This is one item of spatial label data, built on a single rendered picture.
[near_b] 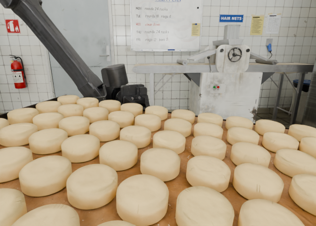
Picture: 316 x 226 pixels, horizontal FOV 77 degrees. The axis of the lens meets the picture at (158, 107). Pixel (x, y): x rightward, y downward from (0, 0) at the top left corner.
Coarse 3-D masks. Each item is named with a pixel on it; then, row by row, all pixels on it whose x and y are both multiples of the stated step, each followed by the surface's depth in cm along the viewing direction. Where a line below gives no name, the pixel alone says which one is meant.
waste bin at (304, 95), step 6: (294, 84) 323; (306, 84) 302; (294, 90) 324; (306, 90) 303; (294, 96) 326; (300, 96) 314; (306, 96) 307; (300, 102) 315; (300, 108) 317; (300, 114) 319; (300, 120) 321
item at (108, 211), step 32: (160, 128) 38; (192, 128) 39; (224, 128) 40; (96, 160) 27; (224, 160) 28; (64, 192) 21; (224, 192) 22; (288, 192) 22; (96, 224) 17; (160, 224) 18
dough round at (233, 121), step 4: (232, 116) 41; (236, 116) 41; (228, 120) 39; (232, 120) 39; (236, 120) 39; (240, 120) 39; (244, 120) 39; (248, 120) 39; (228, 124) 39; (232, 124) 38; (236, 124) 37; (240, 124) 37; (244, 124) 37; (248, 124) 37; (252, 124) 38; (228, 128) 39; (248, 128) 37; (252, 128) 38
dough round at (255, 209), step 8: (248, 200) 18; (256, 200) 18; (264, 200) 18; (248, 208) 17; (256, 208) 17; (264, 208) 17; (272, 208) 17; (280, 208) 17; (240, 216) 17; (248, 216) 16; (256, 216) 16; (264, 216) 16; (272, 216) 16; (280, 216) 17; (288, 216) 17; (296, 216) 17; (240, 224) 17; (248, 224) 16; (256, 224) 16; (264, 224) 16; (272, 224) 16; (280, 224) 16; (288, 224) 16; (296, 224) 16
